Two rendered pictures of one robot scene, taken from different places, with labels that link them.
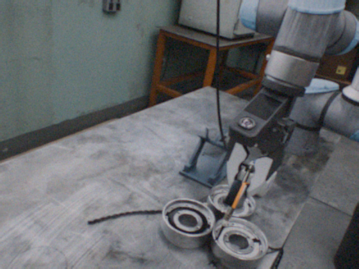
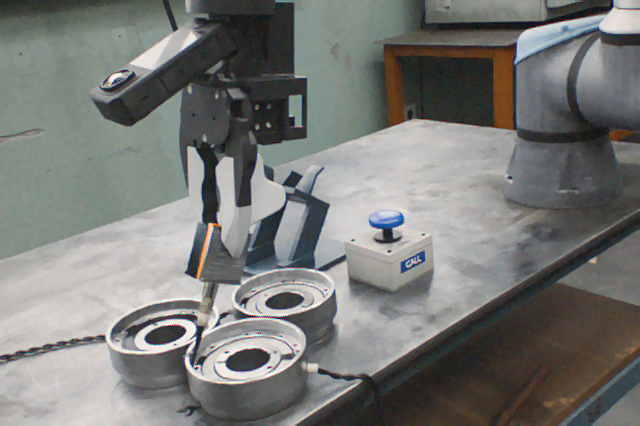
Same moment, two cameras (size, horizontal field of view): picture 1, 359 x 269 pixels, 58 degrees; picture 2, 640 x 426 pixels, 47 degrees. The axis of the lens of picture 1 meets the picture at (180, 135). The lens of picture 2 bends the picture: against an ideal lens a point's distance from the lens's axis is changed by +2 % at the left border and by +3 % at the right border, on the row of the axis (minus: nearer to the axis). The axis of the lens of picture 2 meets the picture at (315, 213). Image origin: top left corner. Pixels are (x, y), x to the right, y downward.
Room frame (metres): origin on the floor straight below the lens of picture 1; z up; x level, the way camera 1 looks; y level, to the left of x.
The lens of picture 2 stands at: (-0.02, -0.42, 1.16)
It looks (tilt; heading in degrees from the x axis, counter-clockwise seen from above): 20 degrees down; 22
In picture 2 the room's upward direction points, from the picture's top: 7 degrees counter-clockwise
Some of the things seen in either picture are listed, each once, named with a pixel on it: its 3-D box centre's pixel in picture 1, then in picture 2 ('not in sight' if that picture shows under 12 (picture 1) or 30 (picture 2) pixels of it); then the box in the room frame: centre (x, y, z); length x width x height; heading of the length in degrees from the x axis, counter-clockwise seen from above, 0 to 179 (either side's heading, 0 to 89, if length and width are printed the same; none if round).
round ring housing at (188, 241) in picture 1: (187, 223); (167, 342); (0.49, -0.05, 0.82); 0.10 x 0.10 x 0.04
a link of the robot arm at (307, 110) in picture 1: (313, 100); (567, 71); (0.99, -0.39, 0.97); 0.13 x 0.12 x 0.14; 49
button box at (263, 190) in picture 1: (258, 177); (392, 252); (0.71, -0.22, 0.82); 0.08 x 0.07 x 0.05; 151
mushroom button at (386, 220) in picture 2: not in sight; (387, 233); (0.71, -0.21, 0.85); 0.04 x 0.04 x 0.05
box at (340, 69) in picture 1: (336, 59); not in sight; (3.87, -1.59, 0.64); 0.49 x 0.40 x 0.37; 66
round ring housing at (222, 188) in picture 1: (230, 206); (285, 308); (0.57, -0.14, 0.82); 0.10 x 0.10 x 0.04
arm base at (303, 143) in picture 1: (299, 132); (561, 156); (1.00, -0.39, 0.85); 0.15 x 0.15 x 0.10
